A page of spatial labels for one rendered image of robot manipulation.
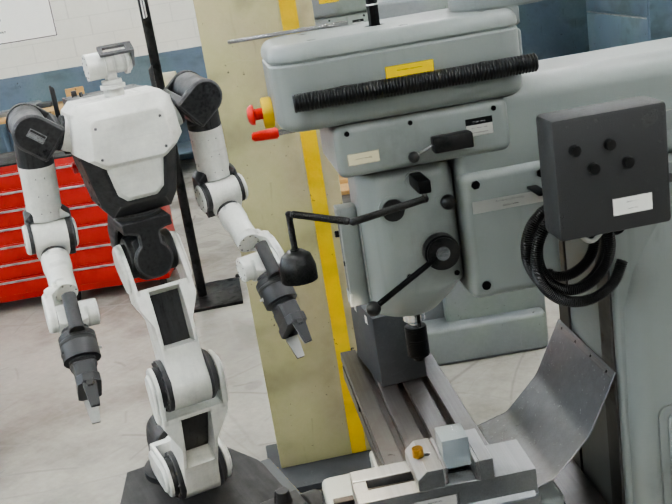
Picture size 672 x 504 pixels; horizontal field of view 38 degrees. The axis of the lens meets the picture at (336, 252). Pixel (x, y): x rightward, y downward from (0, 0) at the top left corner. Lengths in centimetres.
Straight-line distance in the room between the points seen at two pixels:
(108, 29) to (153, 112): 845
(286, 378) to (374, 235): 211
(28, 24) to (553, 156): 964
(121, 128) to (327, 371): 179
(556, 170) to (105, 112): 123
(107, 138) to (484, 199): 101
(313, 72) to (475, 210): 41
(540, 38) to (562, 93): 969
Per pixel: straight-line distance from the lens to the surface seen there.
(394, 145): 182
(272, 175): 368
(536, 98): 189
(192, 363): 258
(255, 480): 299
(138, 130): 248
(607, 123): 166
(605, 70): 195
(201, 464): 279
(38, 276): 684
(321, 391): 398
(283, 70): 177
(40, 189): 254
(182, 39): 1090
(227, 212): 263
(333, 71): 177
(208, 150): 263
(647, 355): 204
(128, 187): 250
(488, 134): 186
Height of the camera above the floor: 205
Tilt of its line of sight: 18 degrees down
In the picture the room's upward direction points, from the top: 9 degrees counter-clockwise
